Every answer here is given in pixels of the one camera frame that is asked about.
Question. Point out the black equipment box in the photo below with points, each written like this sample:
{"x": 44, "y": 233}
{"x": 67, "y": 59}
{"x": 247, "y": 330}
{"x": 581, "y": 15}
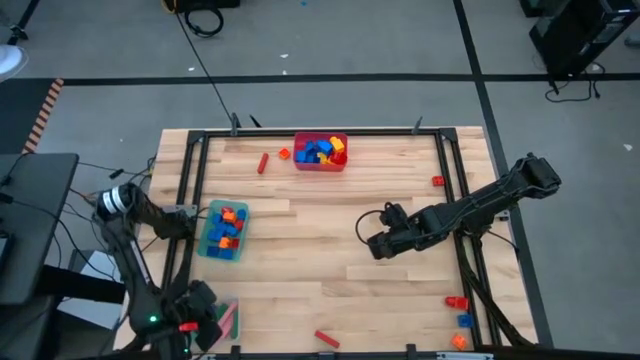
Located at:
{"x": 210, "y": 4}

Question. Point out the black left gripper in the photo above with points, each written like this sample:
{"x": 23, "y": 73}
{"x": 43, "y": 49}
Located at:
{"x": 202, "y": 302}

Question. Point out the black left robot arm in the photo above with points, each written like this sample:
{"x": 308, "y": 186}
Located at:
{"x": 130, "y": 260}

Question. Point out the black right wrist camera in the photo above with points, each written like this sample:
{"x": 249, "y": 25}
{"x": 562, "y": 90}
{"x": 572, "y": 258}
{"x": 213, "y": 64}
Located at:
{"x": 393, "y": 213}

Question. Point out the green translucent plastic bin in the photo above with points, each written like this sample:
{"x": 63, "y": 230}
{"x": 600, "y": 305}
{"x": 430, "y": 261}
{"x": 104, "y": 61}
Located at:
{"x": 204, "y": 240}

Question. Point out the black desk leg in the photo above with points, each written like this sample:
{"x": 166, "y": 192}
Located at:
{"x": 80, "y": 285}

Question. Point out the red plastic bin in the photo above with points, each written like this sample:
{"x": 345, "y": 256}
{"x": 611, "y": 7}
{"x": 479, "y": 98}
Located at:
{"x": 300, "y": 168}

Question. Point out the white paper sheets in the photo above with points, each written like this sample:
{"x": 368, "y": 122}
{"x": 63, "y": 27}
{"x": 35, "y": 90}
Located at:
{"x": 95, "y": 265}

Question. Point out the small dark red block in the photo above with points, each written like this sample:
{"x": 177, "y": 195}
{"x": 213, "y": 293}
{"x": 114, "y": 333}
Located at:
{"x": 239, "y": 225}

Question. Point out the red tag strip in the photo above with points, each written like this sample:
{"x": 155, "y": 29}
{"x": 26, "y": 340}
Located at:
{"x": 188, "y": 327}

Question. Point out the grey metal bracket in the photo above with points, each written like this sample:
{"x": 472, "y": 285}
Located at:
{"x": 465, "y": 356}

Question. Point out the long green block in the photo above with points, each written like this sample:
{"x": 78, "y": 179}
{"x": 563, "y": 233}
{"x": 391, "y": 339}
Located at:
{"x": 235, "y": 322}
{"x": 222, "y": 311}

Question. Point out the black aluminium table frame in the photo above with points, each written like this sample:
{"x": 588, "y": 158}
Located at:
{"x": 350, "y": 132}

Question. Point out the yellow block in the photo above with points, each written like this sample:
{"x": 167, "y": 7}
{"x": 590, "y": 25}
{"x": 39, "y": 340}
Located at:
{"x": 323, "y": 158}
{"x": 337, "y": 144}

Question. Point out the long pink block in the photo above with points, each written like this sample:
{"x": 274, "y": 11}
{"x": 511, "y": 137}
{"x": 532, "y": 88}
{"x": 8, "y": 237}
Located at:
{"x": 229, "y": 314}
{"x": 226, "y": 330}

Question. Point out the small blue block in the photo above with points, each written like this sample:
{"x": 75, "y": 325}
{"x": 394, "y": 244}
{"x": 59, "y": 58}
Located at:
{"x": 212, "y": 251}
{"x": 216, "y": 218}
{"x": 231, "y": 231}
{"x": 242, "y": 215}
{"x": 465, "y": 320}
{"x": 226, "y": 254}
{"x": 215, "y": 235}

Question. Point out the black tripod leg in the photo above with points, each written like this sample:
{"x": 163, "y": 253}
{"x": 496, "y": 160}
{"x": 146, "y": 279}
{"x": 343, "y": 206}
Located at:
{"x": 17, "y": 32}

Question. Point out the small orange block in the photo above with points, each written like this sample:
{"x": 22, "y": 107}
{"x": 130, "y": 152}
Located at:
{"x": 225, "y": 242}
{"x": 229, "y": 216}
{"x": 459, "y": 341}
{"x": 284, "y": 153}

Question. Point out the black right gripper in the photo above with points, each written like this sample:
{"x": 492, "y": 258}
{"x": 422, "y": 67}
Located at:
{"x": 400, "y": 240}

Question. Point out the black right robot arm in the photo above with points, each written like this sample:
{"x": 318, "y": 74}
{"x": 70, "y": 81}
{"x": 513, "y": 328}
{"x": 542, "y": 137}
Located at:
{"x": 480, "y": 205}

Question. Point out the black clamp lever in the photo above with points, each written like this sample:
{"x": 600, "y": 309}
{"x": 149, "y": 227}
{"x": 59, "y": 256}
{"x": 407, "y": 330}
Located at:
{"x": 417, "y": 125}
{"x": 234, "y": 125}
{"x": 255, "y": 121}

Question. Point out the clear plastic bin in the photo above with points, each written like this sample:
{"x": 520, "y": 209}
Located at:
{"x": 238, "y": 302}

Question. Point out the black computer tower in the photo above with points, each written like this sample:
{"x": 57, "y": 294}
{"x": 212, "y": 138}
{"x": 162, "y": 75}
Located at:
{"x": 575, "y": 30}

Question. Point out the black desk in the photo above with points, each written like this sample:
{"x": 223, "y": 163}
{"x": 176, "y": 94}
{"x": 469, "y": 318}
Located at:
{"x": 30, "y": 225}

